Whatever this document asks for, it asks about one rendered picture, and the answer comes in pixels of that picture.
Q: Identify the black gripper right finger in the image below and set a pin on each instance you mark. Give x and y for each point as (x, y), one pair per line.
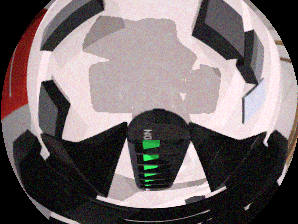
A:
(221, 155)

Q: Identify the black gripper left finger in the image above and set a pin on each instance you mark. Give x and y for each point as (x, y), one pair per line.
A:
(95, 159)

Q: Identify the dark grey controller unit with green rocker switches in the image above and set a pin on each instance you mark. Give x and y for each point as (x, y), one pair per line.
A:
(158, 141)

